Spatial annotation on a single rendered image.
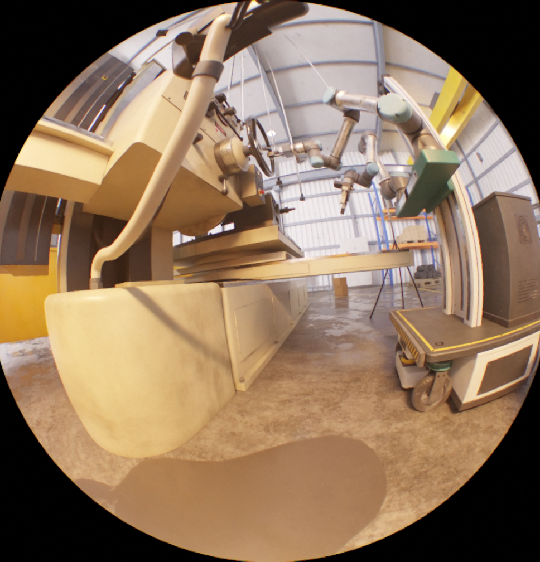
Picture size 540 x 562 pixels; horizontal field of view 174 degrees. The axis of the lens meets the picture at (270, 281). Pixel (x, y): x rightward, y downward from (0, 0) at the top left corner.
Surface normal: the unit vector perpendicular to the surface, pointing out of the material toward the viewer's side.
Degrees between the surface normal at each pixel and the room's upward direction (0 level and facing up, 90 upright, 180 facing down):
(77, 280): 90
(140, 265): 90
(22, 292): 90
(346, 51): 169
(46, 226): 90
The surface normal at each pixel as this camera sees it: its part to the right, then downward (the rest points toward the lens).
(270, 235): -0.32, 0.02
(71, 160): 0.94, -0.09
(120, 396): 0.64, -0.07
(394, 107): -0.88, 0.18
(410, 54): 0.03, 0.98
